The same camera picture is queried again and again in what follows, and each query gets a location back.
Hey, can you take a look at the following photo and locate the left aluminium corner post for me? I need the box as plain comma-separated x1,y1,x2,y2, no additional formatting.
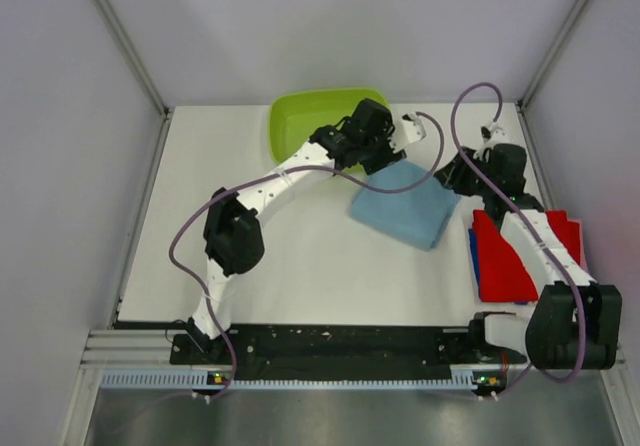
91,0,170,117

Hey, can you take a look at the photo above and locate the aluminium corner post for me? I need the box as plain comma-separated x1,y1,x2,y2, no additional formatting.
517,0,594,111
91,0,170,117

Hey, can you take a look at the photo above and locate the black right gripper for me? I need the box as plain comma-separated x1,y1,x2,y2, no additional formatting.
435,146,498,198

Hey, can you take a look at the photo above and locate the blue white folded t shirt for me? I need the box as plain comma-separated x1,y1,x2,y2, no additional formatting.
468,229,481,293

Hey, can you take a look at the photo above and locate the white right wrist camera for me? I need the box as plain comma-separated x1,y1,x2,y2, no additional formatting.
474,121,509,162

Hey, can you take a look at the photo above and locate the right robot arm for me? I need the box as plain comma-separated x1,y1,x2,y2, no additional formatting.
436,143,622,370

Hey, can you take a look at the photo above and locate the right aluminium corner post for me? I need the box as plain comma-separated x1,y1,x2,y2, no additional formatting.
517,0,594,111

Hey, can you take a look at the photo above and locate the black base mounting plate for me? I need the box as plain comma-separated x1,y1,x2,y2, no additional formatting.
170,323,526,381

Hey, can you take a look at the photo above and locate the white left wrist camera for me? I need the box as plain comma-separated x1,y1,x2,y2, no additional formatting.
389,113,426,152

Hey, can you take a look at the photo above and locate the red folded t shirt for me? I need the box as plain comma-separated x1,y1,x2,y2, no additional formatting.
471,210,580,304

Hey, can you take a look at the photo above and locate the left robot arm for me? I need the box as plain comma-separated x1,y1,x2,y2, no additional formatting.
191,98,404,363

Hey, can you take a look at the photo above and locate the light blue t shirt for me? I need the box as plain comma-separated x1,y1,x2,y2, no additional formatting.
349,177,458,251

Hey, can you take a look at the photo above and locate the green plastic basin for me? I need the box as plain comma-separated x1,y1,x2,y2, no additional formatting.
268,87,389,169

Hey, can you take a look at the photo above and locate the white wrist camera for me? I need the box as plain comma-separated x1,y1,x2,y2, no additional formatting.
474,121,509,162
389,113,426,152

